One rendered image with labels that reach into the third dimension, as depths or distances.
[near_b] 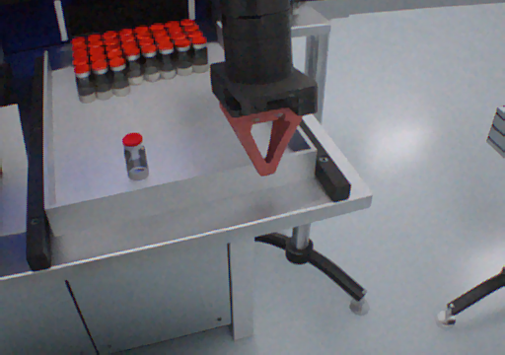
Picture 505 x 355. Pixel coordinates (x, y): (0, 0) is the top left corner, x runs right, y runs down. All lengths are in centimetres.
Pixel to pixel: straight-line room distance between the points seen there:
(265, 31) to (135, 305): 88
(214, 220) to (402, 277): 119
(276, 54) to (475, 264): 140
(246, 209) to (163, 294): 71
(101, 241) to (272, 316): 104
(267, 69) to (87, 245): 22
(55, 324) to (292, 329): 64
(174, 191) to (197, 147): 10
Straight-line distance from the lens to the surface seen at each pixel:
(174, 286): 115
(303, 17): 88
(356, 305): 149
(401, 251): 168
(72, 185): 53
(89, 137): 59
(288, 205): 48
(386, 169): 198
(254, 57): 40
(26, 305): 114
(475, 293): 150
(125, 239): 46
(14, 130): 58
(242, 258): 114
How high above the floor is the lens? 121
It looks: 39 degrees down
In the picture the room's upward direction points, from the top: straight up
